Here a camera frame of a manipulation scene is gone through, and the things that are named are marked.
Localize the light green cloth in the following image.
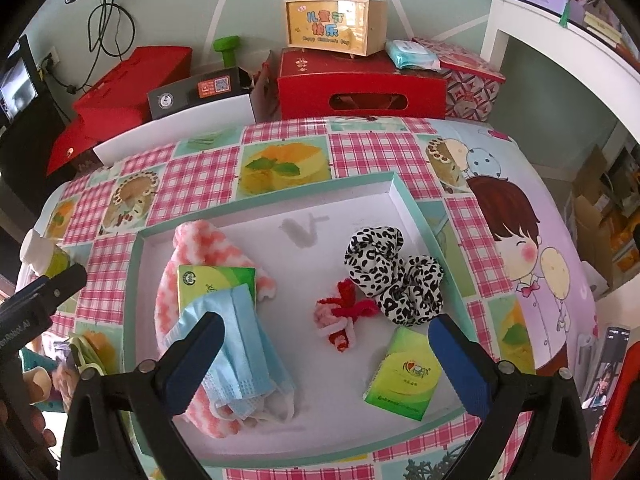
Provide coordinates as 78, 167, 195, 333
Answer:
67, 330, 119, 375

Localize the blue face mask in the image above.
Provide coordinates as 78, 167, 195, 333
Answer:
163, 285, 295, 424

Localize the green tissue pack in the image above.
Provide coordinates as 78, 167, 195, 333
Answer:
177, 264, 256, 311
363, 326, 442, 422

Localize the leopard print scrunchie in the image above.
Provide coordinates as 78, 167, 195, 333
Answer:
344, 226, 444, 327

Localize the pink white striped towel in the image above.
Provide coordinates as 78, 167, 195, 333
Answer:
154, 220, 277, 438

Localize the red pink hair bow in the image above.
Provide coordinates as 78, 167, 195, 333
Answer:
312, 278, 380, 353

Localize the person hand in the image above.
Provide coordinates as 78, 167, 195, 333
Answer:
23, 362, 79, 448

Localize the teal plastic toy case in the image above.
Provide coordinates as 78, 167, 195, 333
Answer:
21, 348, 58, 374

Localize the checkered picture tablecloth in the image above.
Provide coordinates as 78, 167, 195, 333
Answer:
16, 115, 601, 480

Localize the white pill bottle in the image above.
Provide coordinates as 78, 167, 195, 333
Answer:
20, 229, 72, 278

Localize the teal shallow box tray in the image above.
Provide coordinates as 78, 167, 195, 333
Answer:
122, 170, 478, 469

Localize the red gift bag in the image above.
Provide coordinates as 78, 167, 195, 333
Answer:
47, 46, 192, 174

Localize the white foam board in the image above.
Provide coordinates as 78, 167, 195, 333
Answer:
93, 94, 256, 166

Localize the red patterned gift box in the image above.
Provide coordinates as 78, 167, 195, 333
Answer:
414, 37, 506, 122

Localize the black flat box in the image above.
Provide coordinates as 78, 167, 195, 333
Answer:
148, 66, 254, 119

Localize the black monitor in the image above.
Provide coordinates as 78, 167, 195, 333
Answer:
0, 35, 46, 128

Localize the red carton box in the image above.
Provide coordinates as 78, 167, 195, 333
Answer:
250, 48, 447, 124

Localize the blue wet wipes pack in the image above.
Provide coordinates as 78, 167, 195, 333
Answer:
385, 40, 440, 70

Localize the green dumbbell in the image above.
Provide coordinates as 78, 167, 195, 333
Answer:
213, 35, 241, 68

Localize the white shelf frame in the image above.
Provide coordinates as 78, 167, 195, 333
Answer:
479, 0, 640, 146

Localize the wooden handle gift box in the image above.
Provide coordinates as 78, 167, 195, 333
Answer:
283, 0, 388, 58

